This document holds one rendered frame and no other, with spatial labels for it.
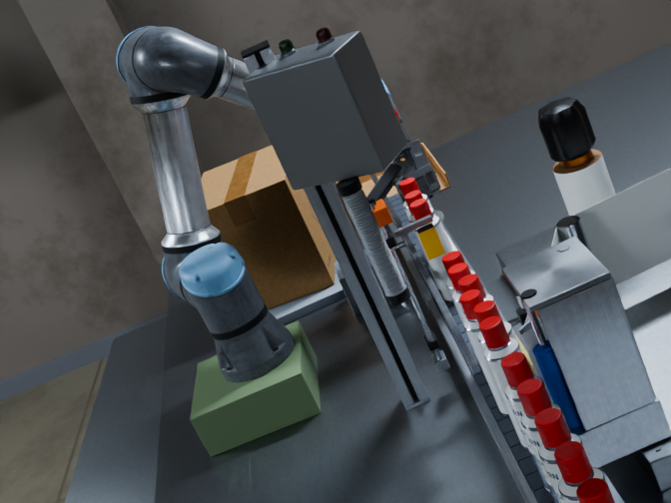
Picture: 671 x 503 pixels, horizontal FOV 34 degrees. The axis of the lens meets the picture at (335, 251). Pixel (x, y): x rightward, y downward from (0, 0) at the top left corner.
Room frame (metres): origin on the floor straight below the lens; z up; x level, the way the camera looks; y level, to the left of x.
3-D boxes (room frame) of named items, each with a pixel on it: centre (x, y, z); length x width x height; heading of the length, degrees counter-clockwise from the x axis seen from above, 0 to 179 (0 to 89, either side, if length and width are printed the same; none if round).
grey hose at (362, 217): (1.55, -0.06, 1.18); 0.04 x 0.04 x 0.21
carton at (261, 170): (2.41, 0.12, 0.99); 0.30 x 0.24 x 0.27; 169
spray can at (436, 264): (1.87, -0.17, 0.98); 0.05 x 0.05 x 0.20
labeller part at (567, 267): (1.28, -0.25, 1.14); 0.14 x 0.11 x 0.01; 178
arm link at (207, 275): (1.91, 0.22, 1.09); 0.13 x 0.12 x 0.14; 18
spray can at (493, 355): (1.33, -0.15, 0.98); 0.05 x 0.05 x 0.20
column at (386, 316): (1.67, -0.02, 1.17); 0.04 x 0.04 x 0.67; 88
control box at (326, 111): (1.60, -0.08, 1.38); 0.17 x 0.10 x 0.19; 53
